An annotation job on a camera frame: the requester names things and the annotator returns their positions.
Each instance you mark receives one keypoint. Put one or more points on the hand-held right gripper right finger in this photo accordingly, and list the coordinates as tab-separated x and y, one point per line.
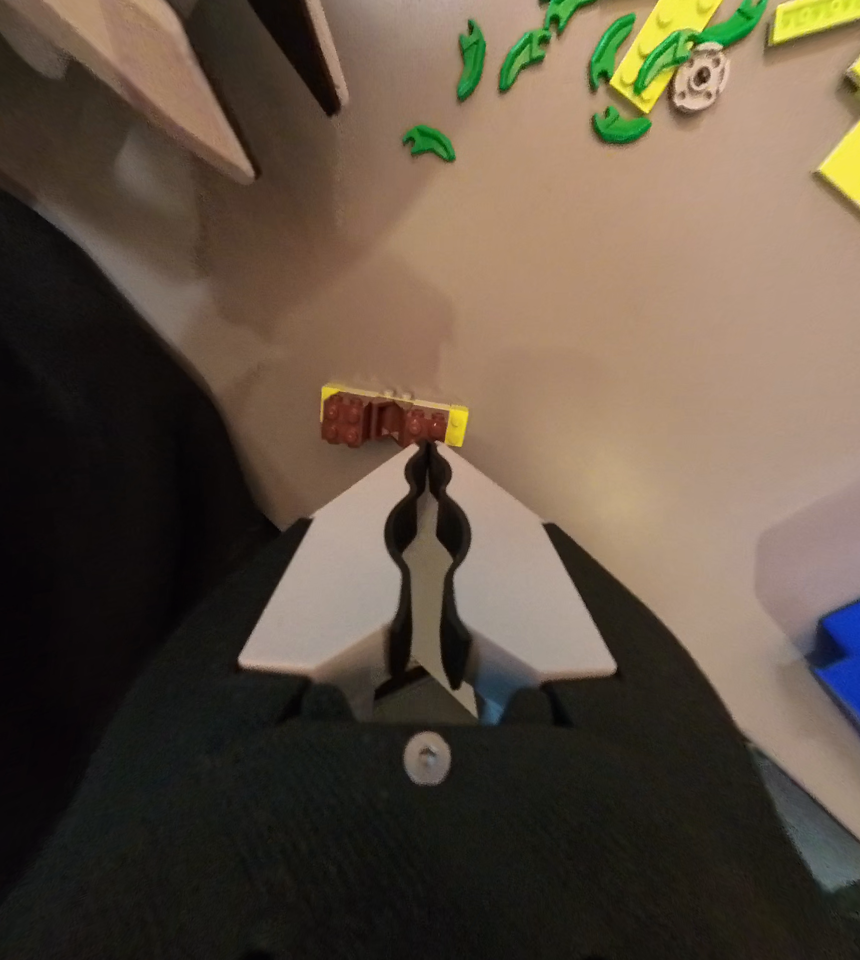
535	600

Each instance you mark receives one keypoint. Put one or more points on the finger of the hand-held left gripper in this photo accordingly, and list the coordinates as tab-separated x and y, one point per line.
310	52
137	75

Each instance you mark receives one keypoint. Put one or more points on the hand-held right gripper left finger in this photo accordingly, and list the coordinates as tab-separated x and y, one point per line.
325	600

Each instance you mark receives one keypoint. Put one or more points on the yellow and brown lego assembly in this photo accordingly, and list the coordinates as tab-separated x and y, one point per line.
457	431

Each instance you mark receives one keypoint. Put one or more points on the brown toy clip piece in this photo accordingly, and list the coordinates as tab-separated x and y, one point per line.
379	420
398	424

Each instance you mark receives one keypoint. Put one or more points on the person's black clothing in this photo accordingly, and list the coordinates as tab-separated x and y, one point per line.
62	525

